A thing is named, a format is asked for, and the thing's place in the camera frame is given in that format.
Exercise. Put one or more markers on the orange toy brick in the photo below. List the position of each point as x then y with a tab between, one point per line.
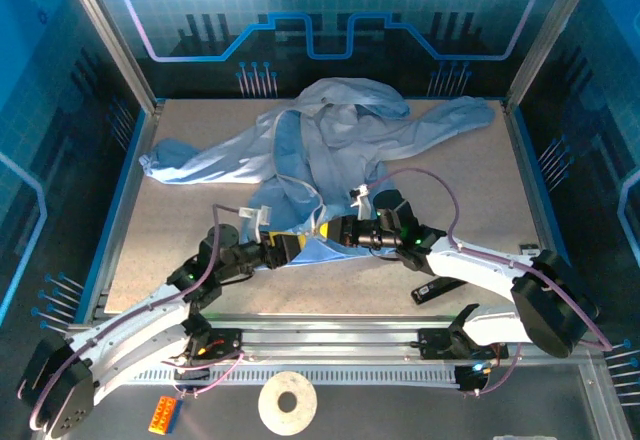
161	414

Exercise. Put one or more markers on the black controller box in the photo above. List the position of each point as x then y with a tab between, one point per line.
470	377

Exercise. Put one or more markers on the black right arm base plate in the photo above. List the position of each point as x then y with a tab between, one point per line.
432	344

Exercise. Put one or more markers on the aluminium frame post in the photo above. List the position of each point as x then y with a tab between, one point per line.
549	35
112	35

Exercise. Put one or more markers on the small black card white label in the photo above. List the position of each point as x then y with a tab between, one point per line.
529	248

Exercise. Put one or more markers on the black rectangular device with label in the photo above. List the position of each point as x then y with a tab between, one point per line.
430	291

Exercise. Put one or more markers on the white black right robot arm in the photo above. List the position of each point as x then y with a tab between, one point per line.
480	260

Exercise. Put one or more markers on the blue toy brick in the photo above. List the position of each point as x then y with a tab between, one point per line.
176	417

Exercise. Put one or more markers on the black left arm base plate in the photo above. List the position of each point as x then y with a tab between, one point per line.
225	342

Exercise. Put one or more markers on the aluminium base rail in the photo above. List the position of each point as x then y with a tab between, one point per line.
325	335

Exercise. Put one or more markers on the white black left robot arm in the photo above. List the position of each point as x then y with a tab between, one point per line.
130	325

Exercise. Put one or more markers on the light blue zip jacket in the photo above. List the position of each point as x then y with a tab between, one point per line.
240	155

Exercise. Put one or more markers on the aluminium table side rail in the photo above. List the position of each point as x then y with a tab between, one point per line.
125	200
535	200

